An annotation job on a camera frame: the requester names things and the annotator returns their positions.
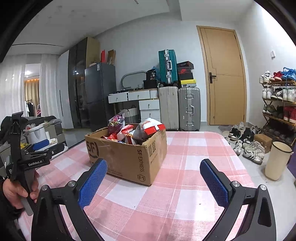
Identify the purple bag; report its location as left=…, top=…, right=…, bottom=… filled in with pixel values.
left=287, top=148, right=296, bottom=167

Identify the red white snack packet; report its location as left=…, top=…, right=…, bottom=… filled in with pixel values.
left=117, top=125, right=134, bottom=142

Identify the teal suitcase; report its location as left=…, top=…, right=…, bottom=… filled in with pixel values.
left=158, top=49, right=178, bottom=85

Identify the small cardboard box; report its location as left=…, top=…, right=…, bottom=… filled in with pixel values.
left=254, top=133, right=273, bottom=154

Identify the bamboo shoe rack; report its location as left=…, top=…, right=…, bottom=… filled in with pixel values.
left=261, top=80, right=296, bottom=144

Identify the purple snack packet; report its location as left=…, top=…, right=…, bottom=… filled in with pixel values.
left=107, top=111, right=126, bottom=135

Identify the white curtain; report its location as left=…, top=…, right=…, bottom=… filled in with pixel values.
left=0, top=53, right=59, bottom=121

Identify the cream waste bin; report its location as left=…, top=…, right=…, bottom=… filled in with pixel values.
left=265, top=141, right=293, bottom=181

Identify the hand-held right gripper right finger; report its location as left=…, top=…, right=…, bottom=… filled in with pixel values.
left=200, top=159, right=275, bottom=241

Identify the steel pot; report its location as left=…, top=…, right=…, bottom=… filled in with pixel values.
left=23, top=124, right=48, bottom=145

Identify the woven laundry basket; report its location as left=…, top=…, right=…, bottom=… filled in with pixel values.
left=120, top=105, right=140, bottom=124

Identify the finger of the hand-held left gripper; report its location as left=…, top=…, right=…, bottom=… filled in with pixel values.
left=30, top=139, right=51, bottom=151
left=23, top=143, right=65, bottom=160

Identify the beige suitcase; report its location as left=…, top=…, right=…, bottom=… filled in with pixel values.
left=158, top=86, right=179, bottom=131

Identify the oval mirror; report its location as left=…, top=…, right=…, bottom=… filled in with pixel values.
left=121, top=71, right=147, bottom=91

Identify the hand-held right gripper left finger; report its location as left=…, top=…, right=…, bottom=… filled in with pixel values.
left=31, top=158, right=108, bottom=241

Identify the brown cardboard box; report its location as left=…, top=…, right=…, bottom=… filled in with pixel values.
left=85, top=124, right=167, bottom=186

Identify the yellow black shoe box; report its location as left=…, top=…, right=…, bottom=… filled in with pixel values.
left=180, top=79, right=197, bottom=88

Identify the scattered pile of sneakers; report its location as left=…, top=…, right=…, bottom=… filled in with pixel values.
left=228, top=122, right=266, bottom=165

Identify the white red-edged snack packet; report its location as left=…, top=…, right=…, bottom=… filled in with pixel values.
left=134, top=118, right=166, bottom=142

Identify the black backpack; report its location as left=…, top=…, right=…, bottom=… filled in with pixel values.
left=0, top=116, right=26, bottom=144

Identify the red triangular crisp packet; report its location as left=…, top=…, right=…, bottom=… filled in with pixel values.
left=100, top=133, right=118, bottom=142

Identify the tall brown box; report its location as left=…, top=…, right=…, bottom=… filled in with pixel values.
left=107, top=49, right=116, bottom=65

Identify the white drawer desk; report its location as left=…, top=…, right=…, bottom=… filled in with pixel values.
left=108, top=89, right=161, bottom=130

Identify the shoe rack with shoes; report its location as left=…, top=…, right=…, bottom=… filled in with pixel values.
left=259, top=67, right=296, bottom=144

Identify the person's left forearm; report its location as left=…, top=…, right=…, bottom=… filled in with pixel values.
left=0, top=181, right=26, bottom=241

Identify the dark glass cabinet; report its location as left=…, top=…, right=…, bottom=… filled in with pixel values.
left=68, top=37, right=100, bottom=129

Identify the tan wooden door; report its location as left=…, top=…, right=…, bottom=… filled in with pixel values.
left=196, top=25, right=247, bottom=126

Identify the person's left hand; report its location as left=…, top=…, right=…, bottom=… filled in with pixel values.
left=3, top=170, right=40, bottom=204

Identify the white wardrobe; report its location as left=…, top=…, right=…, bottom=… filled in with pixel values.
left=57, top=50, right=74, bottom=130

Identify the grey door mat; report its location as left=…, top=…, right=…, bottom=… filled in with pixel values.
left=218, top=125, right=241, bottom=139

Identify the grey storage box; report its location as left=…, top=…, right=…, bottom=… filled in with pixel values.
left=46, top=119, right=63, bottom=137

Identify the grey refrigerator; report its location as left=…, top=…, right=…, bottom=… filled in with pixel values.
left=84, top=62, right=117, bottom=131

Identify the silver suitcase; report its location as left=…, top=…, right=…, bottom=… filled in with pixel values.
left=178, top=87, right=201, bottom=132

